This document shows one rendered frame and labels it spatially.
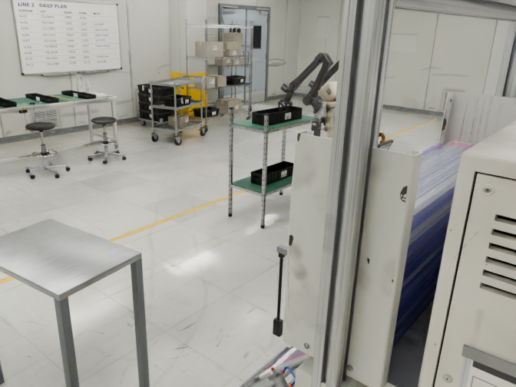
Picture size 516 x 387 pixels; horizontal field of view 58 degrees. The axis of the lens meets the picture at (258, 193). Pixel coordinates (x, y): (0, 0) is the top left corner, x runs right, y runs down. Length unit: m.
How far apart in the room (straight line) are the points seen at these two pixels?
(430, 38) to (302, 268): 10.87
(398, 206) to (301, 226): 0.14
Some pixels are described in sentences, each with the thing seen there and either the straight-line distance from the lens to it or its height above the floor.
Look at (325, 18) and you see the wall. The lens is 12.62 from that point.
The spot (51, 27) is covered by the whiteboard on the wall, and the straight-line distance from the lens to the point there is 8.31.
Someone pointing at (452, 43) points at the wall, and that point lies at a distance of 11.27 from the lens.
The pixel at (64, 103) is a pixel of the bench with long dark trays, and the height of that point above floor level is 0.79.
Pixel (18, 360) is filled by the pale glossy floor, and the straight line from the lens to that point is 3.11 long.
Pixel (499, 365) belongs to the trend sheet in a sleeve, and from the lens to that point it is 0.60.
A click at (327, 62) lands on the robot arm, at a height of 1.56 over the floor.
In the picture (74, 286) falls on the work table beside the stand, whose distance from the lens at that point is 2.09.
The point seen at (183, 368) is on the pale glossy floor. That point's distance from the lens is 2.82.
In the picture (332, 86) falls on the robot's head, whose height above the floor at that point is 1.36.
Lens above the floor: 1.84
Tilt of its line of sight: 20 degrees down
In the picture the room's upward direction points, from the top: 2 degrees clockwise
